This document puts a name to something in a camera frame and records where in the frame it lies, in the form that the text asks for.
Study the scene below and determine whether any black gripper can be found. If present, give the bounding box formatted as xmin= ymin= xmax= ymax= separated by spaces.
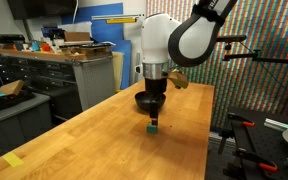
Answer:
xmin=144 ymin=78 xmax=168 ymax=127

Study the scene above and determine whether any green block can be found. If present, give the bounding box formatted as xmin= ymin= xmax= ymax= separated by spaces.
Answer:
xmin=146 ymin=122 xmax=158 ymax=135

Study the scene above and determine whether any black bowl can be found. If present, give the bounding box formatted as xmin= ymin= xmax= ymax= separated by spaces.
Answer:
xmin=134 ymin=91 xmax=167 ymax=112

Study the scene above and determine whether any grey perforated drawer cabinet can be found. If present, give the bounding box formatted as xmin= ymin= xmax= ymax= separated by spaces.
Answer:
xmin=0 ymin=49 xmax=117 ymax=122

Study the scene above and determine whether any blue board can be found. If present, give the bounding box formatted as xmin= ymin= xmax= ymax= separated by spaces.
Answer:
xmin=61 ymin=2 xmax=132 ymax=90

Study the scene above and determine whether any yellow spirit level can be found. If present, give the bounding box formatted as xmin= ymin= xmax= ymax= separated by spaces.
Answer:
xmin=105 ymin=17 xmax=138 ymax=25

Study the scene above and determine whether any brown cardboard box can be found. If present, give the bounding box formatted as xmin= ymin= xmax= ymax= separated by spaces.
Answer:
xmin=63 ymin=31 xmax=92 ymax=43

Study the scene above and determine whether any black perforated side table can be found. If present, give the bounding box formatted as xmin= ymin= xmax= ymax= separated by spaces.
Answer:
xmin=213 ymin=106 xmax=288 ymax=180

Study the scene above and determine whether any silver aluminium extrusion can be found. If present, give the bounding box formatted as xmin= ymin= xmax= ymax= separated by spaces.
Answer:
xmin=263 ymin=118 xmax=288 ymax=132

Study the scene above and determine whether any grey plastic bin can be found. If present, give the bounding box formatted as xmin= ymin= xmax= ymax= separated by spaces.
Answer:
xmin=0 ymin=92 xmax=53 ymax=152

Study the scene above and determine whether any black monitor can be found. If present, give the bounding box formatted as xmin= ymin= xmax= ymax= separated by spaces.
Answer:
xmin=7 ymin=0 xmax=80 ymax=20

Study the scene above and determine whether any black clamp orange handle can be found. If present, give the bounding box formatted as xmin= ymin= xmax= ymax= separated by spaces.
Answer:
xmin=217 ymin=112 xmax=256 ymax=155
xmin=232 ymin=148 xmax=279 ymax=174

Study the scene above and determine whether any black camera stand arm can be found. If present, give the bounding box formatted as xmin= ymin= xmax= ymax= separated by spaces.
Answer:
xmin=216 ymin=34 xmax=288 ymax=70

